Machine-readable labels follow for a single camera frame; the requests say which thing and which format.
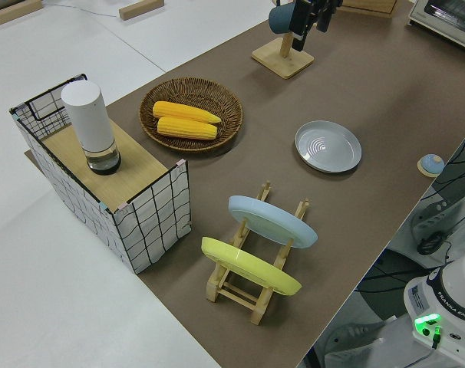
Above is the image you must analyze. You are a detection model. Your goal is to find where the wooden drawer box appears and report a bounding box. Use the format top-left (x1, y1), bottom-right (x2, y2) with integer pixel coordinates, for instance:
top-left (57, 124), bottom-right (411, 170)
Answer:
top-left (338, 0), bottom-right (398, 18)

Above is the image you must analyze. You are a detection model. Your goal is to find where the black cable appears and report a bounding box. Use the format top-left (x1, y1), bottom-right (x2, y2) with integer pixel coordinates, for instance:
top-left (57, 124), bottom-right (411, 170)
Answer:
top-left (364, 264), bottom-right (443, 294)
top-left (427, 147), bottom-right (465, 202)

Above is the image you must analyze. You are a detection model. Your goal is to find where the yellow plate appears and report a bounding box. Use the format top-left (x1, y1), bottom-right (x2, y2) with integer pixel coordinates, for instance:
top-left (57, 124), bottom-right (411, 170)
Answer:
top-left (200, 236), bottom-right (302, 297)

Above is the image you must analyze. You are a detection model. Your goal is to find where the thin gray wire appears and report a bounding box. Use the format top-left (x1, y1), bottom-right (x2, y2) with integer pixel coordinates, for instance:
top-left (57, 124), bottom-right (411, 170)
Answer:
top-left (44, 0), bottom-right (119, 18)

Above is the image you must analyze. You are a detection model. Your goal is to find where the brown table mat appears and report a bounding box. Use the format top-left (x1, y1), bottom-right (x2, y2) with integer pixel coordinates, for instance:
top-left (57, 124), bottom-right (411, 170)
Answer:
top-left (24, 0), bottom-right (465, 368)

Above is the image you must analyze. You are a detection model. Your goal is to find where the wooden mug stand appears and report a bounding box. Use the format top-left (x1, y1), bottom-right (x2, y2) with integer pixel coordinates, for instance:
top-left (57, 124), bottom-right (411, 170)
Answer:
top-left (251, 22), bottom-right (315, 81)

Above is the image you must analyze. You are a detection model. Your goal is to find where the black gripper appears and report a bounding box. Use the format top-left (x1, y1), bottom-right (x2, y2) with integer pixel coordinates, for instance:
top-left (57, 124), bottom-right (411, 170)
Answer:
top-left (289, 0), bottom-right (345, 51)

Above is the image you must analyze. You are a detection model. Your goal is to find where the white cylindrical grinder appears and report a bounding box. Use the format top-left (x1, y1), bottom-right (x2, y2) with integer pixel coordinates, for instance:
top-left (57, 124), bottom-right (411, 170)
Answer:
top-left (61, 80), bottom-right (122, 176)

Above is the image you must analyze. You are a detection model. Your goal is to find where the green lit plug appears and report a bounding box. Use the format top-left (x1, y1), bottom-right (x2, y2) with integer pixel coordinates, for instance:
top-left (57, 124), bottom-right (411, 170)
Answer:
top-left (413, 312), bottom-right (445, 350)

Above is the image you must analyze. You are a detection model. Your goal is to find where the brown wicker basket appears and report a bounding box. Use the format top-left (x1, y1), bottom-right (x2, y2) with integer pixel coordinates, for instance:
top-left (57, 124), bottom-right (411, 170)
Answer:
top-left (139, 77), bottom-right (244, 154)

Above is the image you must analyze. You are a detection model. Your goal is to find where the blue call bell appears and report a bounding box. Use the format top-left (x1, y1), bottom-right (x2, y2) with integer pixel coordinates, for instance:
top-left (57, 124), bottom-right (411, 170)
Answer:
top-left (417, 153), bottom-right (444, 177)

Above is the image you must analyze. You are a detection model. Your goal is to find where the wooden block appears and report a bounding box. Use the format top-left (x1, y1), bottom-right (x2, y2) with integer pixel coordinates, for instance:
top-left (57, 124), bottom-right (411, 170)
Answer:
top-left (118, 0), bottom-right (165, 21)
top-left (0, 0), bottom-right (44, 27)

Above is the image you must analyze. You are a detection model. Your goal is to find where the white toaster oven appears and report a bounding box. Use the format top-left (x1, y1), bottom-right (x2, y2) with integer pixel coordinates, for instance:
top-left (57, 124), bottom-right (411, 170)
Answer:
top-left (404, 0), bottom-right (465, 55)

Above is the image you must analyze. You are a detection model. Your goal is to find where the light blue plate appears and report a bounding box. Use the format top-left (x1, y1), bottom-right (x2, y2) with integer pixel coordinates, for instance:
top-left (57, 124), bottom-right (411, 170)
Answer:
top-left (228, 195), bottom-right (318, 249)

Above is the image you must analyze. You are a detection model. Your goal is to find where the gray plate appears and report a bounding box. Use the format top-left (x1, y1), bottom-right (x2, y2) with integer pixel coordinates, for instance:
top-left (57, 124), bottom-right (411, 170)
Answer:
top-left (295, 120), bottom-right (363, 174)

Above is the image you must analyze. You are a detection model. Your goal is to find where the yellow corn cob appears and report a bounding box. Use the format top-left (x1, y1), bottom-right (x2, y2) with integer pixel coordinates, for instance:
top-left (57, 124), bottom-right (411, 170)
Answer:
top-left (152, 100), bottom-right (222, 124)
top-left (156, 117), bottom-right (219, 141)

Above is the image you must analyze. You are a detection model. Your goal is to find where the teal mug yellow inside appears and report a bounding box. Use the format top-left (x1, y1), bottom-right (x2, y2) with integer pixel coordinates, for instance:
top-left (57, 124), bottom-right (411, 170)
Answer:
top-left (269, 0), bottom-right (298, 35)

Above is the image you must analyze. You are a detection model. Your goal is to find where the wire grid storage box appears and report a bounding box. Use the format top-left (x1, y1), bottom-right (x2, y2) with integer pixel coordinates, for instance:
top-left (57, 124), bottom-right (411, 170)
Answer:
top-left (8, 72), bottom-right (191, 275)

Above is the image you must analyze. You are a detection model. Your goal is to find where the wooden plate rack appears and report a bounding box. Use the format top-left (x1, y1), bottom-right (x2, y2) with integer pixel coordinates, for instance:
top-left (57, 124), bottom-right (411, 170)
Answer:
top-left (205, 180), bottom-right (310, 326)

